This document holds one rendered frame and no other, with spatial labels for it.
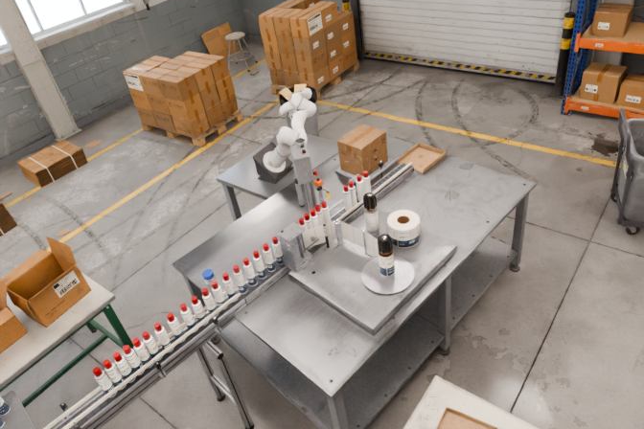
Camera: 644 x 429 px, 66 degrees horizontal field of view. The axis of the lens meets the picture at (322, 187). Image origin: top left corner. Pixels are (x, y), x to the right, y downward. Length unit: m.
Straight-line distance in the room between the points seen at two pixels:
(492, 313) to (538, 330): 0.32
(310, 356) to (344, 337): 0.21
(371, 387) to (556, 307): 1.54
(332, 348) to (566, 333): 1.83
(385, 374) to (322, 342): 0.71
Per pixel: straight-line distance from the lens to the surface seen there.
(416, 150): 4.10
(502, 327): 3.88
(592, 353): 3.88
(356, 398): 3.27
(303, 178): 3.03
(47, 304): 3.56
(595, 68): 6.39
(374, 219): 3.14
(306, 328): 2.84
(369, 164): 3.77
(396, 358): 3.41
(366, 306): 2.82
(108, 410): 2.90
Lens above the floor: 3.02
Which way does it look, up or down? 35 degrees down
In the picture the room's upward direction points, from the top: 10 degrees counter-clockwise
